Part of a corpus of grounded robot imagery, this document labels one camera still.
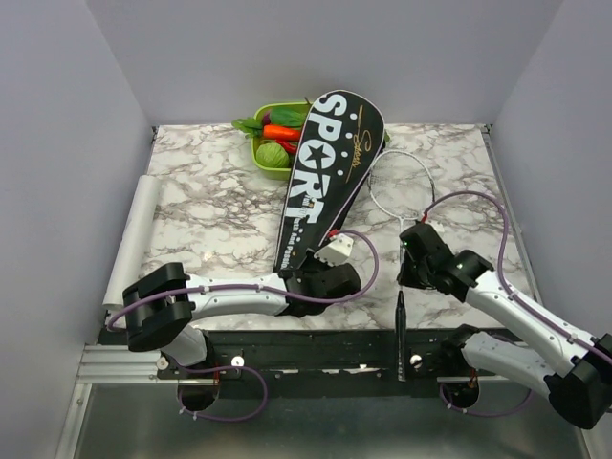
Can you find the black racket cover bag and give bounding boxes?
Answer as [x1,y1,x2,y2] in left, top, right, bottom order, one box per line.
[273,90,385,273]

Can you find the white shuttlecock tube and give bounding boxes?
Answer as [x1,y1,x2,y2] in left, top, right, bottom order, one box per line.
[102,175,162,311]

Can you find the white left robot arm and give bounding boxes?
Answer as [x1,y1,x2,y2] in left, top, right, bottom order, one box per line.
[123,262,361,378]

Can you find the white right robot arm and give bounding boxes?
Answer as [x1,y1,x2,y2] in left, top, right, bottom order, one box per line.
[398,222,611,429]

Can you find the red toy chili pepper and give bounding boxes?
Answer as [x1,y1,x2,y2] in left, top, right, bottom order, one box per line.
[276,140,297,155]

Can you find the green toy cabbage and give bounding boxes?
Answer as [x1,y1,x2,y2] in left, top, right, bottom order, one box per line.
[255,142,290,169]

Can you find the green plastic basket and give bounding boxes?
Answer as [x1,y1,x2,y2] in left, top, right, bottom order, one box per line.
[251,100,310,181]

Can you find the orange toy carrot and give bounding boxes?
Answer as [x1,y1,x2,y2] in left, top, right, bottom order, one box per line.
[262,124,301,142]

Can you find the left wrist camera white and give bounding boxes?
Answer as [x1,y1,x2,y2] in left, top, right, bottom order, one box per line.
[314,232,354,267]

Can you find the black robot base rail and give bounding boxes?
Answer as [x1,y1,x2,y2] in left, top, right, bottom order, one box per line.
[158,329,488,407]

